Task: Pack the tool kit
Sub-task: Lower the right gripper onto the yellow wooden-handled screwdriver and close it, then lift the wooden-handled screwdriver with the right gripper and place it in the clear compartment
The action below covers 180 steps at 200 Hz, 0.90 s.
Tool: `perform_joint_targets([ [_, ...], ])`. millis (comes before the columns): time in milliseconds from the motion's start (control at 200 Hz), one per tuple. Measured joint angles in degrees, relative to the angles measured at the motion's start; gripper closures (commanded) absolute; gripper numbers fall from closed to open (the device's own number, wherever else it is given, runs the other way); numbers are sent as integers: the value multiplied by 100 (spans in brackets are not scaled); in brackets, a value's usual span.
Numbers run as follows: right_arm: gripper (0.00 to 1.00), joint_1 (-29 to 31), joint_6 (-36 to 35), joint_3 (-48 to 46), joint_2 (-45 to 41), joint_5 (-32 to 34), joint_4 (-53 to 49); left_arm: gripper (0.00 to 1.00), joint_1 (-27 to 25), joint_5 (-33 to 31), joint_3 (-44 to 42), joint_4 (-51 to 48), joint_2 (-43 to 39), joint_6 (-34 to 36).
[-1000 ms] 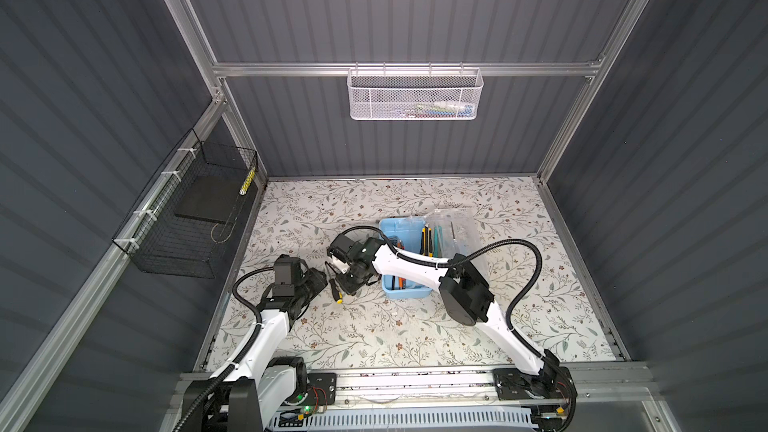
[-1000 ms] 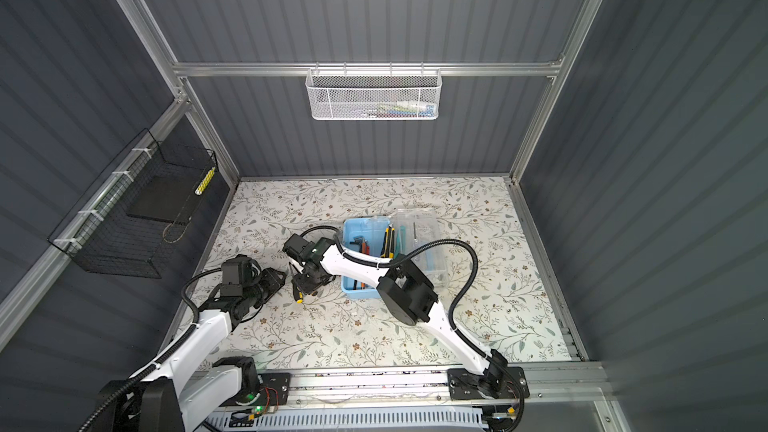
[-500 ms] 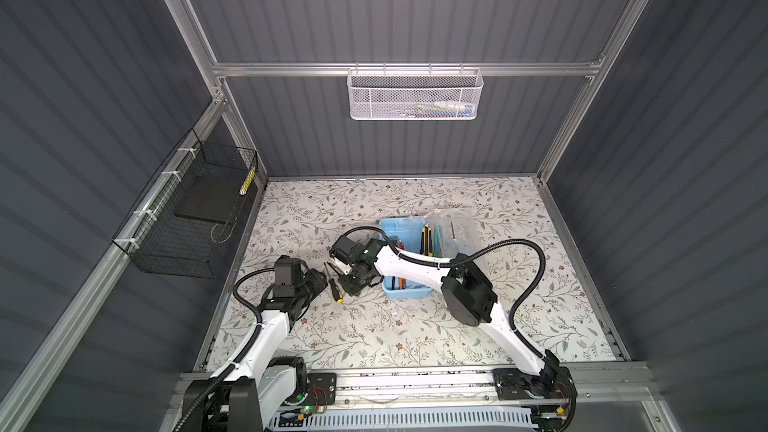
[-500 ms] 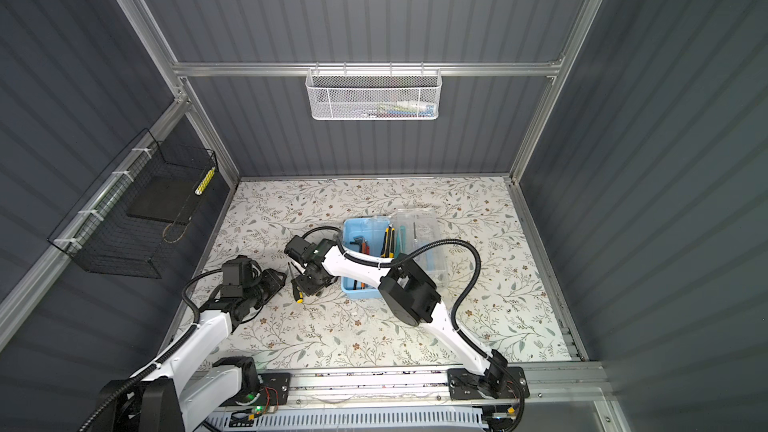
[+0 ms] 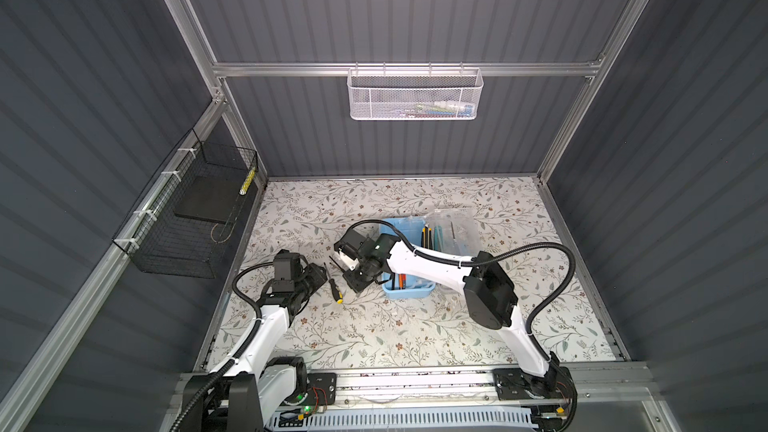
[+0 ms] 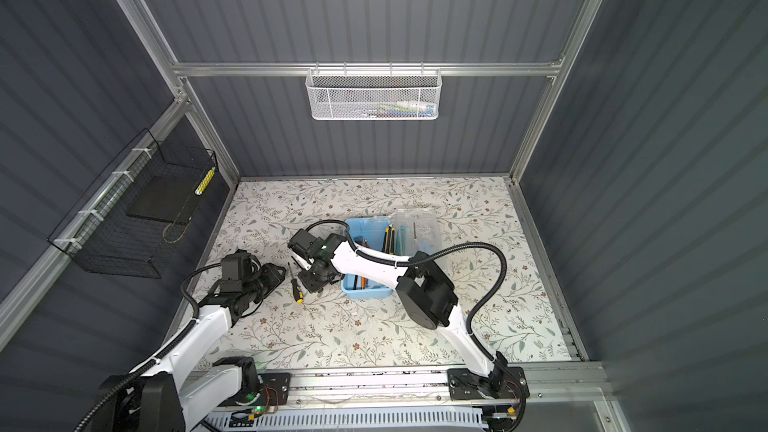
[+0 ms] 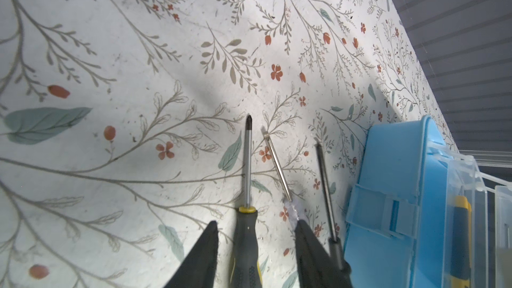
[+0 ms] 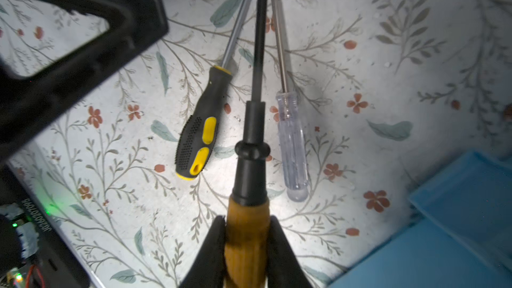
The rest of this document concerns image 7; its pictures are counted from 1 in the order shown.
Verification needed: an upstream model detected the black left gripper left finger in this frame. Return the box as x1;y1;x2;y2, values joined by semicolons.
164;221;219;288

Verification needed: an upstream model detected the blue plastic tool box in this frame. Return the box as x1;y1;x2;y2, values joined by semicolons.
345;116;511;287

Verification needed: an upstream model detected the yellow black utility knife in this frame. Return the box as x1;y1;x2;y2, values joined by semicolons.
450;195;471;288

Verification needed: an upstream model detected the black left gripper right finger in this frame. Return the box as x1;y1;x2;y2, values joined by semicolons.
295;220;352;288

